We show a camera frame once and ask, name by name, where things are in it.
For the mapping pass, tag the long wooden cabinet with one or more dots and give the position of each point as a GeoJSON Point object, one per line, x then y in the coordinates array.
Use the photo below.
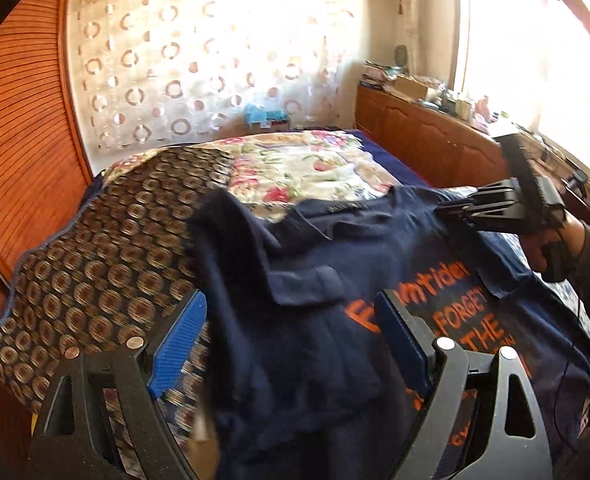
{"type": "Point", "coordinates": [425, 135]}

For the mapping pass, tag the pink floral quilt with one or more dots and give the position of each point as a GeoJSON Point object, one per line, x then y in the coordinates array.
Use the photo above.
{"type": "Point", "coordinates": [300, 165]}

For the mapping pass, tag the pile of small desk items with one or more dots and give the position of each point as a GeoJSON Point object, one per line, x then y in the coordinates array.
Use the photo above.
{"type": "Point", "coordinates": [480, 110]}

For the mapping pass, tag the dark oval ornament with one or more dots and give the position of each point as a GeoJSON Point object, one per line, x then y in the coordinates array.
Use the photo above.
{"type": "Point", "coordinates": [401, 54]}

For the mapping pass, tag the cardboard box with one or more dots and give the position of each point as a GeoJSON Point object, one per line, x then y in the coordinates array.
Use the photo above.
{"type": "Point", "coordinates": [415, 87]}

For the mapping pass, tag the sheer circle-patterned curtain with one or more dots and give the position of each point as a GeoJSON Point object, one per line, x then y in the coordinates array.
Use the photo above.
{"type": "Point", "coordinates": [200, 60]}

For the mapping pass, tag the wooden headboard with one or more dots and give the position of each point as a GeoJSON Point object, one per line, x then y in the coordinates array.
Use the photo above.
{"type": "Point", "coordinates": [20, 135]}

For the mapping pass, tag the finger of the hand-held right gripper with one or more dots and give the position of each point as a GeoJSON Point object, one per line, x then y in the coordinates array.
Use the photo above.
{"type": "Point", "coordinates": [480, 220]}
{"type": "Point", "coordinates": [490, 194]}

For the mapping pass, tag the small blue box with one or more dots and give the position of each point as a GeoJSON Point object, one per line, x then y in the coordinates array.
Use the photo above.
{"type": "Point", "coordinates": [266, 115]}

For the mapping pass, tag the person's right hand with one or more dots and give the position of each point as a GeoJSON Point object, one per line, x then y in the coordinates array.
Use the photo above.
{"type": "Point", "coordinates": [576, 242]}

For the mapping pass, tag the cream lace curtain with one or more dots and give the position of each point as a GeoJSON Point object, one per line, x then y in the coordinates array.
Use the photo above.
{"type": "Point", "coordinates": [420, 10]}

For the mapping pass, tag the navy shirt with orange print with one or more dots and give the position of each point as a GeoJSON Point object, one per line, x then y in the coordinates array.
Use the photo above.
{"type": "Point", "coordinates": [475, 320]}

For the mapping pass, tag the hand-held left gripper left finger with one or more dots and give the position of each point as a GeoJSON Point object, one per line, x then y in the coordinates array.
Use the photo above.
{"type": "Point", "coordinates": [177, 347]}

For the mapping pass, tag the navy blue shirt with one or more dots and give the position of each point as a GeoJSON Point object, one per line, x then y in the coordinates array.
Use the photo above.
{"type": "Point", "coordinates": [285, 340]}

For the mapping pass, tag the bright window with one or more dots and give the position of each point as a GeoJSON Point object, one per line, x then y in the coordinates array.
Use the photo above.
{"type": "Point", "coordinates": [525, 60]}

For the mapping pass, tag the brown circle-patterned blanket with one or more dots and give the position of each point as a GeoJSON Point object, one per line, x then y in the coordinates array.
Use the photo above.
{"type": "Point", "coordinates": [100, 260]}

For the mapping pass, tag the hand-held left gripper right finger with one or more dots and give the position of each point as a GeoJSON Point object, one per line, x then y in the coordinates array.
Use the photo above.
{"type": "Point", "coordinates": [400, 340]}

